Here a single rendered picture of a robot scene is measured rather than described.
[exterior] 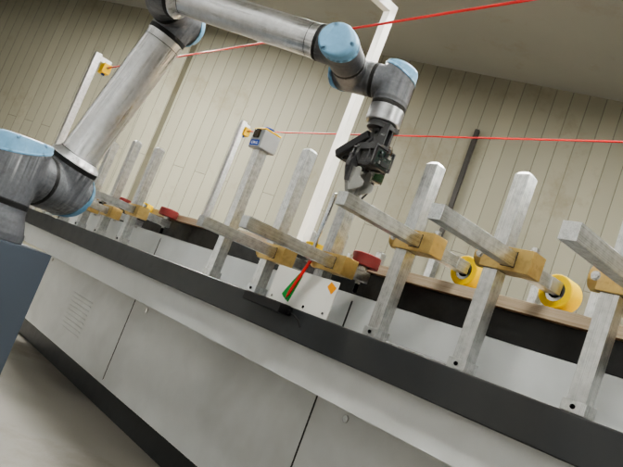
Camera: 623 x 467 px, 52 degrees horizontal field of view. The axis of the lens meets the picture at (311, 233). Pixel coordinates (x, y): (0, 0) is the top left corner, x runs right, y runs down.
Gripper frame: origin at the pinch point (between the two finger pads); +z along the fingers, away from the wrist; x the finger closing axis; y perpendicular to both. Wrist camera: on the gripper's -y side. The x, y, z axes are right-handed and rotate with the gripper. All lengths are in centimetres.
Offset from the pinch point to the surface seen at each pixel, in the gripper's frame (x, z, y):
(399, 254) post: 7.2, 10.0, 16.2
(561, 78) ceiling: 335, -234, -193
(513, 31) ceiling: 261, -234, -196
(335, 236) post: 6.5, 9.2, -7.3
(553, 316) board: 27, 12, 47
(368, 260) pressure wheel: 15.6, 11.9, -1.7
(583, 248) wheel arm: -15, 8, 72
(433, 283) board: 25.9, 11.9, 13.1
